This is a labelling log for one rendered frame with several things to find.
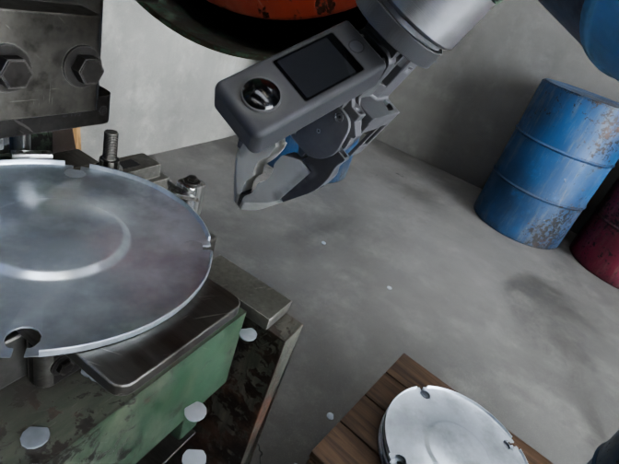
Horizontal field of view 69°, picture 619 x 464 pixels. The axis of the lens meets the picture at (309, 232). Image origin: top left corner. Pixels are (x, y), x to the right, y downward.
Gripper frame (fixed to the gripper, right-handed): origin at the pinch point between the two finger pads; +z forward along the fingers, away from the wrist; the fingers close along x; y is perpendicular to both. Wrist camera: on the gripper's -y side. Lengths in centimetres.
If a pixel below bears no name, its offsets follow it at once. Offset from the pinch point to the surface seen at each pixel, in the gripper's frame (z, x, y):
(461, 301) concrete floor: 67, -57, 156
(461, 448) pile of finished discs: 29, -51, 39
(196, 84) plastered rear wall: 102, 110, 155
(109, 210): 13.2, 9.6, -2.2
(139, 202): 13.1, 9.4, 1.6
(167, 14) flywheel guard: 6.7, 33.8, 21.6
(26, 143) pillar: 19.9, 24.9, -0.8
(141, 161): 20.1, 19.1, 12.3
